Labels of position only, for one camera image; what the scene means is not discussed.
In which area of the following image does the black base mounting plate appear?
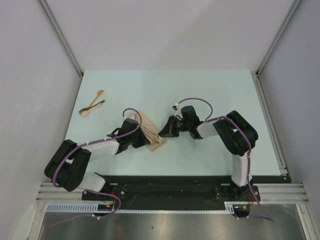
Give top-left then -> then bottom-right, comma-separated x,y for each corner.
82,174 -> 291,211

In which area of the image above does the white slotted cable duct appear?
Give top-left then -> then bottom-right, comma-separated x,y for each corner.
46,202 -> 251,215

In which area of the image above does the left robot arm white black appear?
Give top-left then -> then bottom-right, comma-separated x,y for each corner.
44,118 -> 150,200

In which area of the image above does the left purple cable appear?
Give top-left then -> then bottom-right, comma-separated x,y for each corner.
48,107 -> 143,227

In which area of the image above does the left aluminium frame post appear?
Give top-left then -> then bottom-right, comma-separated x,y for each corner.
36,0 -> 84,79

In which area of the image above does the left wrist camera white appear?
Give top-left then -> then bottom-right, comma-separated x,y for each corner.
123,114 -> 138,121

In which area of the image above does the orange wooden spoon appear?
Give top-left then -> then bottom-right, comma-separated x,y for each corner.
88,89 -> 104,107

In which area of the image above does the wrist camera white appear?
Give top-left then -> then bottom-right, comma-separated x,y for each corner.
123,114 -> 138,121
172,102 -> 183,119

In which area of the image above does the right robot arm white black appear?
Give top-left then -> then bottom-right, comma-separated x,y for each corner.
159,105 -> 259,201

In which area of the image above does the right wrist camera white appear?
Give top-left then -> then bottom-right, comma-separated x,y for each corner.
172,102 -> 183,119

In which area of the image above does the right aluminium frame post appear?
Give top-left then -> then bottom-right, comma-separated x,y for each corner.
255,0 -> 304,76

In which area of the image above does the right aluminium table rail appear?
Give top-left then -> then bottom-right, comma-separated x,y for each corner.
250,71 -> 291,177

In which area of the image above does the beige cloth napkin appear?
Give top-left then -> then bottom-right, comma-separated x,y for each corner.
134,112 -> 167,153

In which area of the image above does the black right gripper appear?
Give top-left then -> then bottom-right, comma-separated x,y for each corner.
157,115 -> 191,138

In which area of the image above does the front aluminium cross rail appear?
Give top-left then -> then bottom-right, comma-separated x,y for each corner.
36,183 -> 309,204

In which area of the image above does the light wooden spoon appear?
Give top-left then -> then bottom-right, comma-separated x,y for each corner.
80,103 -> 103,117

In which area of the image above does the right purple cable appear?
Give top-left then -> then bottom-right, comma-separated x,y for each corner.
176,97 -> 275,223

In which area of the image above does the aluminium frame post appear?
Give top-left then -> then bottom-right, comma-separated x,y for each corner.
36,0 -> 84,79
255,0 -> 304,76

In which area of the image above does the purple cable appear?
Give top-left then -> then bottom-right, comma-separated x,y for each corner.
176,97 -> 275,223
48,107 -> 143,227

